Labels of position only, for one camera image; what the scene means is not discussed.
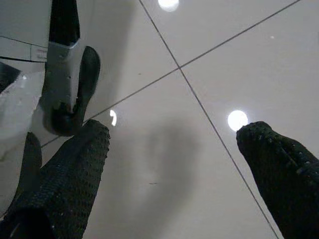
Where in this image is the silver robot right leg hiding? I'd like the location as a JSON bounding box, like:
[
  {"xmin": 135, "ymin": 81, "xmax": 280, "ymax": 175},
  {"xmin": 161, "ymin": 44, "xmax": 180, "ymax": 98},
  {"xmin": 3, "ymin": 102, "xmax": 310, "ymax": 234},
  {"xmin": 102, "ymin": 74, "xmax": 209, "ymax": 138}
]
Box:
[{"xmin": 39, "ymin": 0, "xmax": 101, "ymax": 137}]

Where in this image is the white cabinet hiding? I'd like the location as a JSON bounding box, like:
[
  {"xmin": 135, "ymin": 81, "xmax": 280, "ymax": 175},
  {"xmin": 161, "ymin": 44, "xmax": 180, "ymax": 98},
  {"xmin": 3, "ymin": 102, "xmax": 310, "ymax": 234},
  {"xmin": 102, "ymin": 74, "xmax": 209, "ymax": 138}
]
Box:
[{"xmin": 0, "ymin": 0, "xmax": 50, "ymax": 63}]

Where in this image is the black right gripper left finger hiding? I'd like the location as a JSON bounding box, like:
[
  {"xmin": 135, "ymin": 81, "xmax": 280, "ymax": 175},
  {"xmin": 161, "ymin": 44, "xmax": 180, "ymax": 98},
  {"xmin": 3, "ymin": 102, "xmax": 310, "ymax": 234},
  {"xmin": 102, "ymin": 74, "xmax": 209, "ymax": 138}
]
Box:
[{"xmin": 0, "ymin": 119, "xmax": 111, "ymax": 239}]

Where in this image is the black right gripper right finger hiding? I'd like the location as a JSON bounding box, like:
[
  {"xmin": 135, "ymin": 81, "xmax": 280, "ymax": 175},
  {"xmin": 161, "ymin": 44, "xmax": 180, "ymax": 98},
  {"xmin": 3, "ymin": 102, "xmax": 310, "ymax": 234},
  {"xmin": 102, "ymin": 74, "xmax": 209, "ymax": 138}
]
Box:
[{"xmin": 235, "ymin": 120, "xmax": 319, "ymax": 239}]

